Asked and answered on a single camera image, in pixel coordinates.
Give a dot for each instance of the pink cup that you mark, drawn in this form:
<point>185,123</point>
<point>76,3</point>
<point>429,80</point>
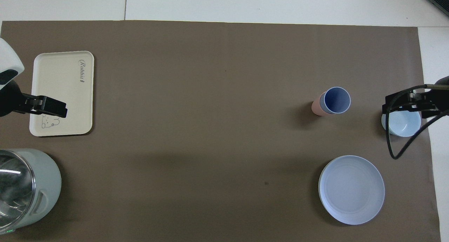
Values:
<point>316,108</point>

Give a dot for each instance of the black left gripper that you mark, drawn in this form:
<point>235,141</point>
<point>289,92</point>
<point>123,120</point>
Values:
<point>10,98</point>

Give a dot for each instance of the light blue bowl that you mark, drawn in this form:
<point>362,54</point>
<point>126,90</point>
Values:
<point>403,124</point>

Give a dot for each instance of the brown paper table mat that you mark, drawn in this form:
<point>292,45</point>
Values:
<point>196,129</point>

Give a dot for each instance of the blue ribbed cup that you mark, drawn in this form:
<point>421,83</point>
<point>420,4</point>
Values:
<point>336,100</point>

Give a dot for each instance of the light blue plate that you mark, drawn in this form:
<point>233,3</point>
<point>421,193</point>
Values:
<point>351,189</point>

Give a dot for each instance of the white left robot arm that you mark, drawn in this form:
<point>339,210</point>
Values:
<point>8,58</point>

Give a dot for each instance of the cream rabbit print tray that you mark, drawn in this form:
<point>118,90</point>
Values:
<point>59,84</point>

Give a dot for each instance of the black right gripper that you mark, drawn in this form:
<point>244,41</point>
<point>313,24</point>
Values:
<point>442,98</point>

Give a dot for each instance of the pale green electric kettle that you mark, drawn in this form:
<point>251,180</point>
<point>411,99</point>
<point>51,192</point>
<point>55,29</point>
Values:
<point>28,189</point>

